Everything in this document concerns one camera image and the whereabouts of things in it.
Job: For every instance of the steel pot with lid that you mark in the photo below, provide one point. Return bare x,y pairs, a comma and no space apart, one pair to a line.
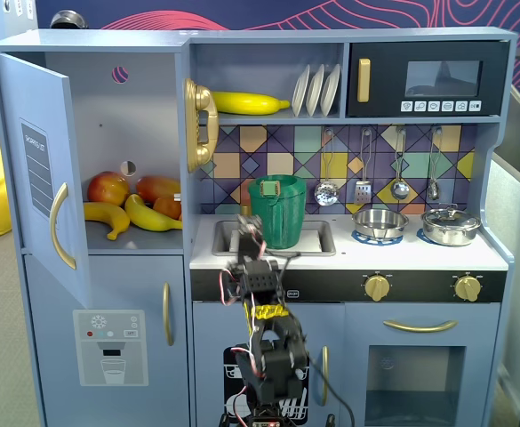
450,227

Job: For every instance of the gold stove knob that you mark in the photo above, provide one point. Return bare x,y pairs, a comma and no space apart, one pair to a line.
377,288
467,288

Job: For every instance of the steel whisk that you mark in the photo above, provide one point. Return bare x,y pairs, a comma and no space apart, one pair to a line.
433,189

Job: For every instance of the round red yellow apple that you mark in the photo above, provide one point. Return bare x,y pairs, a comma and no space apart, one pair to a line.
107,187

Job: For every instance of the long straight yellow banana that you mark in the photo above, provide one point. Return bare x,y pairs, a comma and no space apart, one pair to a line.
246,103

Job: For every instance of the steel slotted skimmer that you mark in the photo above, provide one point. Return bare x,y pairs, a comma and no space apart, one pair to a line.
327,193

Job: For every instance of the grey toy sink basin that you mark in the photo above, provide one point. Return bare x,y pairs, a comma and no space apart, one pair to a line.
317,240

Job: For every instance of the open steel pot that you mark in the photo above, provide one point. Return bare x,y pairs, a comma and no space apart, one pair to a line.
379,222

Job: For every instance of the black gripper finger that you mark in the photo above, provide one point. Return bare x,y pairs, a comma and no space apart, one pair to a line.
244,222
258,224

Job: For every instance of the oven door with window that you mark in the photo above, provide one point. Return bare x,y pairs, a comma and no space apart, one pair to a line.
419,311

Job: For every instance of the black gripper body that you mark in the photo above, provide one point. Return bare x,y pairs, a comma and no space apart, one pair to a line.
249,237

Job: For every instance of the oval red mango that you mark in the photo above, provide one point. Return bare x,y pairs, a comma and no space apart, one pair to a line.
158,187

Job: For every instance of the fridge door with shopping list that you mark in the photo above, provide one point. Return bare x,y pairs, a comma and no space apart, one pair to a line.
37,98

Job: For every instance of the yellow tape wrap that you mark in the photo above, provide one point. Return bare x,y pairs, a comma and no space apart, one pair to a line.
268,312

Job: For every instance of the fridge door with dispenser print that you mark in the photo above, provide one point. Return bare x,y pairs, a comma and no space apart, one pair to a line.
55,289

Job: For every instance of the cabinet door with dishwasher sticker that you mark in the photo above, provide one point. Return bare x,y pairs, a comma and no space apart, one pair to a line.
215,329

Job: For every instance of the shiny black dome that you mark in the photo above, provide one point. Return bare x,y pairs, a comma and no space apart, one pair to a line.
66,18

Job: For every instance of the black toy microwave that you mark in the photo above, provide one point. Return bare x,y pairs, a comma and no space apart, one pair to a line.
384,80

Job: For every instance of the steel slotted spatula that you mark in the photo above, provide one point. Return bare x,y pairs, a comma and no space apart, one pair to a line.
363,192

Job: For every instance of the blue wooden toy kitchen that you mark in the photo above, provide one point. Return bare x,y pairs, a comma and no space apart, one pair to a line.
122,111

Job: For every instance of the gold toy telephone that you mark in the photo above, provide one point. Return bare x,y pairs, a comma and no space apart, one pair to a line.
195,107

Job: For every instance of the white toy plate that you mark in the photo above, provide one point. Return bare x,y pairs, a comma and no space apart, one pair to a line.
330,89
301,91
315,91

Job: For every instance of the curved yellow banana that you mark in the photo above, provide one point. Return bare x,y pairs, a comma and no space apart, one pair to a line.
148,218
106,215

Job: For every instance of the steel ladle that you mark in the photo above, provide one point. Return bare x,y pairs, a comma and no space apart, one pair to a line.
399,190

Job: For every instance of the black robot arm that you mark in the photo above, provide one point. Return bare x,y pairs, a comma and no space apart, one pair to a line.
282,356

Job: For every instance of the small orange fruit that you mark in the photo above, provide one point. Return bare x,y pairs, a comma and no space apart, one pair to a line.
169,207

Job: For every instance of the green plastic bucket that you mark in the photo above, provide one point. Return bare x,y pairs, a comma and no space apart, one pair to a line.
282,213

